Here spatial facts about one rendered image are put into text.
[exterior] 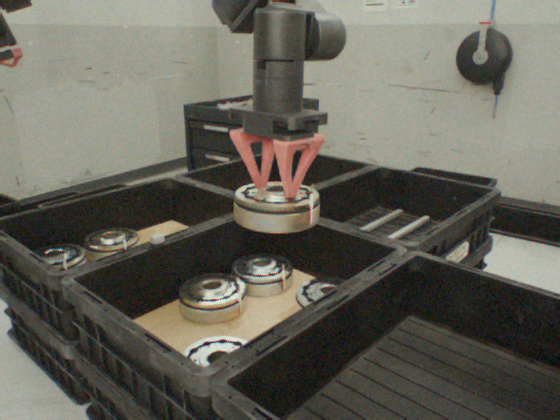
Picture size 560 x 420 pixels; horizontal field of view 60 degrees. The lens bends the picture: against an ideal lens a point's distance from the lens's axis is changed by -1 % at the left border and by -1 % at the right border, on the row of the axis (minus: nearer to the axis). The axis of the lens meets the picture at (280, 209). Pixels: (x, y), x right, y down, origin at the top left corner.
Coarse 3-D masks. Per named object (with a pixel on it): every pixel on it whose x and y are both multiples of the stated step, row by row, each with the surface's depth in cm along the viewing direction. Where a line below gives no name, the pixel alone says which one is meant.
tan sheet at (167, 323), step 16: (176, 304) 76; (256, 304) 76; (272, 304) 76; (288, 304) 76; (144, 320) 72; (160, 320) 72; (176, 320) 72; (240, 320) 72; (256, 320) 72; (272, 320) 72; (160, 336) 68; (176, 336) 68; (192, 336) 68; (208, 336) 68; (240, 336) 68
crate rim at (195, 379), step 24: (168, 240) 75; (360, 240) 76; (384, 240) 75; (96, 264) 67; (120, 264) 68; (384, 264) 67; (72, 288) 61; (336, 288) 61; (96, 312) 57; (120, 312) 55; (312, 312) 56; (120, 336) 54; (144, 336) 51; (264, 336) 51; (168, 360) 47; (192, 360) 47; (216, 360) 47; (192, 384) 46
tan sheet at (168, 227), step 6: (168, 222) 110; (174, 222) 110; (150, 228) 106; (156, 228) 106; (162, 228) 106; (168, 228) 106; (174, 228) 106; (180, 228) 106; (186, 228) 107; (138, 234) 103; (144, 234) 103; (150, 234) 103; (162, 234) 103; (168, 234) 103; (144, 240) 100; (150, 240) 100
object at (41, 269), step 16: (112, 192) 98; (208, 192) 100; (224, 192) 98; (48, 208) 89; (208, 224) 81; (0, 240) 76; (16, 256) 72; (32, 256) 70; (112, 256) 69; (32, 272) 69; (48, 272) 65; (64, 272) 65
